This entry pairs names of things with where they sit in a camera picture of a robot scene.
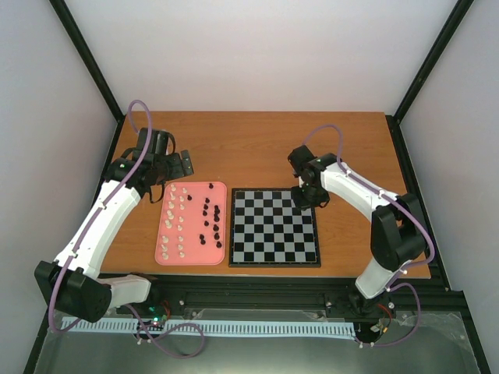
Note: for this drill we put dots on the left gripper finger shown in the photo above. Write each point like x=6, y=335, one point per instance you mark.
x=186, y=163
x=174, y=167

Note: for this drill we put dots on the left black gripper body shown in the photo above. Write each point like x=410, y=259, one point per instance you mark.
x=165, y=173

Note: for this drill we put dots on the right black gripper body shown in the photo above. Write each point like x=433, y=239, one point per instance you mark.
x=310, y=196

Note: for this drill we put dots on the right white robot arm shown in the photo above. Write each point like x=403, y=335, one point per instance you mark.
x=398, y=235

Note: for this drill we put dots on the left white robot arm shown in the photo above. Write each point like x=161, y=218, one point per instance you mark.
x=71, y=282

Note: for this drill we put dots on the black white chessboard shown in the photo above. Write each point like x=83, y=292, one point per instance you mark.
x=268, y=230

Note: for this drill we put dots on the pink plastic tray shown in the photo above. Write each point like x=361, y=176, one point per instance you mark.
x=181, y=224

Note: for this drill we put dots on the black aluminium frame rail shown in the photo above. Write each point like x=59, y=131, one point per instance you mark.
x=181, y=292

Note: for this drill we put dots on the light blue slotted cable duct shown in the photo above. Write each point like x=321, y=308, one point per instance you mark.
x=217, y=328

